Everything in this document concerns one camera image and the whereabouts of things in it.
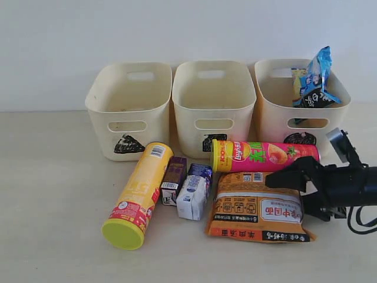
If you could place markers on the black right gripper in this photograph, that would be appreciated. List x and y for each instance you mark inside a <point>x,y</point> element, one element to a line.
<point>341,187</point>

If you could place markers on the orange noodle bag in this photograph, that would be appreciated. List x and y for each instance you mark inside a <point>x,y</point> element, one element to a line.
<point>244,208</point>

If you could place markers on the pink Lays chips can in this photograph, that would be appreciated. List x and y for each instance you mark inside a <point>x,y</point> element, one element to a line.
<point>255,156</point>

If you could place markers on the blue noodle bag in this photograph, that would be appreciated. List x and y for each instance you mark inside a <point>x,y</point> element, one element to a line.
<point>310,83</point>

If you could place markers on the white blue milk carton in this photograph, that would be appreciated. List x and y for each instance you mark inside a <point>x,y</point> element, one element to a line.
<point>192,199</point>

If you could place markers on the yellow chips can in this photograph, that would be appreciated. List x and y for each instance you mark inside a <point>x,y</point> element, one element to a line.
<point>128,221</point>

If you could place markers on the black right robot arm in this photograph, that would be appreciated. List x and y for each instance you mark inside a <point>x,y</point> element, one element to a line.
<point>370,187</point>

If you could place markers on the right cream bin, circle mark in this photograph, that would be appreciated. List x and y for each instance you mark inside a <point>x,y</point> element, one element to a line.
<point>275,118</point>

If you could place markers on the middle cream bin, square mark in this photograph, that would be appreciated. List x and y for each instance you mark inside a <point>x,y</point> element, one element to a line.
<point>212,100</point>

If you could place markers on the purple drink carton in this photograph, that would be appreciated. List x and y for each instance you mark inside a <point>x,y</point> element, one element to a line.
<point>173,180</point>

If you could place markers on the left cream bin, triangle mark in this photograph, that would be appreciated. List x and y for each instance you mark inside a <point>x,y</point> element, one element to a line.
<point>128,105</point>

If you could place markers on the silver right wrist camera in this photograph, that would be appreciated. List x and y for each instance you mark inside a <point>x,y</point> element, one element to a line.
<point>343,147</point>

